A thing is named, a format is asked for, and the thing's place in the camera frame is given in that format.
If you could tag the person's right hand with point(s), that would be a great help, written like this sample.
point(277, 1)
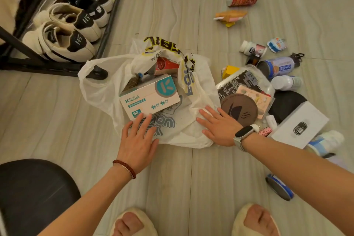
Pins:
point(224, 132)

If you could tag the person's left hand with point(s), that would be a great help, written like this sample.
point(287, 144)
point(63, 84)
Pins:
point(137, 150)

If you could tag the person's right little finger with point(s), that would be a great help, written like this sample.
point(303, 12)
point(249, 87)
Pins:
point(226, 114)

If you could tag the person's left middle finger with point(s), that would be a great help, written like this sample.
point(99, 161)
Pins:
point(147, 124)

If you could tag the person's right thumb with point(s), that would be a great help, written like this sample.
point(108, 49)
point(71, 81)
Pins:
point(209, 135)

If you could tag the person's right middle finger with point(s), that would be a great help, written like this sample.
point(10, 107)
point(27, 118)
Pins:
point(209, 115)

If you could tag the person's left little finger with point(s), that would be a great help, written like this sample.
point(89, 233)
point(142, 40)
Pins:
point(125, 130)

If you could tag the person's left thumb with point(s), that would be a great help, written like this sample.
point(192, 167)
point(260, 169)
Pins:
point(154, 146)

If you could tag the white printed plastic bag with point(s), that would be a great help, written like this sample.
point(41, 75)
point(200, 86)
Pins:
point(110, 92)

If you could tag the person's left forearm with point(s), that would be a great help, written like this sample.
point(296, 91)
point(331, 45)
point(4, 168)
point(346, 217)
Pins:
point(94, 202)

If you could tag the person's right forearm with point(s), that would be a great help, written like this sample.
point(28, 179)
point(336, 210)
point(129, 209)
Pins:
point(298, 169)

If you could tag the brown round coaster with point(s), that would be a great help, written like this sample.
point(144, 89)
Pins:
point(239, 110)

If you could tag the white smartwatch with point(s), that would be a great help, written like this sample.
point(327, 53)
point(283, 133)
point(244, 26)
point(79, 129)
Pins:
point(243, 133)

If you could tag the white and teal box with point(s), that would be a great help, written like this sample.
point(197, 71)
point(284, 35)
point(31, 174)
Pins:
point(150, 97)

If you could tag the clear bag with black label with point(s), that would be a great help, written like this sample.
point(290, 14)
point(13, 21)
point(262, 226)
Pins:
point(237, 83)

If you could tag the pink packet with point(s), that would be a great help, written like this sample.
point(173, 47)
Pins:
point(261, 100)

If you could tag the yellow small box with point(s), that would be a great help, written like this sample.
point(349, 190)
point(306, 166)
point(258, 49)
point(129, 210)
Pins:
point(230, 71)

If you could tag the pink leopard print tube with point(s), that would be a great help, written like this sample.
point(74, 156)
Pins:
point(265, 131)

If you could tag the brown packet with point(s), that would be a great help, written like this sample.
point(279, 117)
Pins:
point(132, 83)

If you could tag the white small tube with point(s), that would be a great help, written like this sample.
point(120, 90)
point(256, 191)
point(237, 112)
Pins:
point(271, 121)

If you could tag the dark brown small bottle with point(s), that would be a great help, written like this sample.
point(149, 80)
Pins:
point(253, 60)

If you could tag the black cloth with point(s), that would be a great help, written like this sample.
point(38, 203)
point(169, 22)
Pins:
point(286, 103)

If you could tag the red small box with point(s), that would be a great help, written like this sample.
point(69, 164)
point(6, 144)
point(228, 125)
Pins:
point(166, 65)

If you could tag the plain white bottle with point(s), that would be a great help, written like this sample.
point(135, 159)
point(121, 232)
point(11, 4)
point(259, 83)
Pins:
point(284, 83)

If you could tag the white pill bottle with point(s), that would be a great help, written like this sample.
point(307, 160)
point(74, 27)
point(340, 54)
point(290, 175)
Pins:
point(252, 48)

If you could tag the cream left slipper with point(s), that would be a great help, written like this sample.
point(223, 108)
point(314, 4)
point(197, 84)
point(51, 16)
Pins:
point(149, 217)

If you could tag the cream slipper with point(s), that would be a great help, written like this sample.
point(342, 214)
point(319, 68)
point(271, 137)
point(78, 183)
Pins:
point(149, 217)
point(240, 216)

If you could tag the white box with black logo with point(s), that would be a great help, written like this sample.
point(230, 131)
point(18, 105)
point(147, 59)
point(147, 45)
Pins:
point(300, 126)

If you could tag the blue and white small pouch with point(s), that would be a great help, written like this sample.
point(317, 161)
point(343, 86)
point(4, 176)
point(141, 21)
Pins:
point(276, 44)

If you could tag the cream right slipper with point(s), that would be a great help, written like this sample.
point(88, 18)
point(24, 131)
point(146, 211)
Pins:
point(240, 216)

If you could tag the blue round tin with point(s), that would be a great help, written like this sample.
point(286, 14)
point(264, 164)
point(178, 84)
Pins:
point(279, 187)

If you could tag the orange toy bird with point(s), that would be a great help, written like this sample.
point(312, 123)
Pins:
point(231, 16)

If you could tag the white bottle with blue label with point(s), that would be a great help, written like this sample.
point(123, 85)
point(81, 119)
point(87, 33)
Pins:
point(325, 142)

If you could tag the black metal shoe rack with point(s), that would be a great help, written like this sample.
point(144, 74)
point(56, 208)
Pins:
point(109, 22)

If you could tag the beige and black sneaker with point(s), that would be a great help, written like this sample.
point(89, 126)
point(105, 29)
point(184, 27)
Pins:
point(72, 20)
point(60, 42)

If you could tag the black round stool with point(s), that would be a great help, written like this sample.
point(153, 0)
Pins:
point(33, 194)

